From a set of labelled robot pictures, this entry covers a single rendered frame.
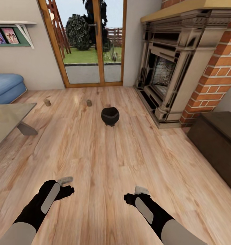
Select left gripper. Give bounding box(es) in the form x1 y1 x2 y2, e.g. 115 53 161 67
54 185 75 201

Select cauldron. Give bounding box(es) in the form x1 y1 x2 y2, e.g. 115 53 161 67
101 107 120 127

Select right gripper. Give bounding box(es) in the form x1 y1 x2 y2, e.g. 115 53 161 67
124 193 138 207

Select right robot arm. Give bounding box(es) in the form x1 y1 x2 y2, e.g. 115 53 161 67
124 186 208 245

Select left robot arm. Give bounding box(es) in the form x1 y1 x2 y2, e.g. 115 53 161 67
0 176 75 245

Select pillar candle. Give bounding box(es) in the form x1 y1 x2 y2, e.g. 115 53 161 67
44 99 51 106
86 100 92 107

